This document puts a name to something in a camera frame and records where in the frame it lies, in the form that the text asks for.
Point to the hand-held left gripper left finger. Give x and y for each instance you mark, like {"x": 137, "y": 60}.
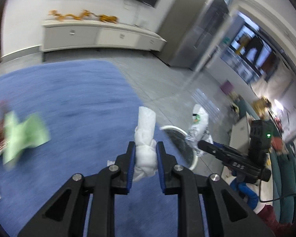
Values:
{"x": 131, "y": 167}

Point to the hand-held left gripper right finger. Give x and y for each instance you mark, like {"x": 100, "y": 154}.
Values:
{"x": 160, "y": 167}

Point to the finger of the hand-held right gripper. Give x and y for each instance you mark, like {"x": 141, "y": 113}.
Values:
{"x": 209, "y": 147}

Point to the white printed plastic bag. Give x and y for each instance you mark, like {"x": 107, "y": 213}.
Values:
{"x": 199, "y": 128}

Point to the white round trash bin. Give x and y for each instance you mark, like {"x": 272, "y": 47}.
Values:
{"x": 180, "y": 140}

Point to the person's right forearm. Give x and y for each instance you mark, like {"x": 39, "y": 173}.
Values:
{"x": 246, "y": 192}

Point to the white side table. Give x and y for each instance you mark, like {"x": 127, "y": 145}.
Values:
{"x": 239, "y": 130}

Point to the teal sofa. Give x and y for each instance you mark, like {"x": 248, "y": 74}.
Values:
{"x": 286, "y": 190}

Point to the purple box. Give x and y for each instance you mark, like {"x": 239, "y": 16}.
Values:
{"x": 226, "y": 87}

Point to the blue fluffy blanket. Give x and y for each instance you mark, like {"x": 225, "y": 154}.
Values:
{"x": 76, "y": 103}

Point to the glass balcony door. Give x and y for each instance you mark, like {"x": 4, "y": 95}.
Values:
{"x": 251, "y": 54}

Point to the grey refrigerator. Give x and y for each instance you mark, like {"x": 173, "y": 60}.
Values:
{"x": 194, "y": 34}

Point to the green cloth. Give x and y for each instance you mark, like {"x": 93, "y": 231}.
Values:
{"x": 22, "y": 135}

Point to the white television cabinet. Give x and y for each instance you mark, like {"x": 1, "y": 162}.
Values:
{"x": 71, "y": 37}

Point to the tiger plush toy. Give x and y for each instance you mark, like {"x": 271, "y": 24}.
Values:
{"x": 108, "y": 18}

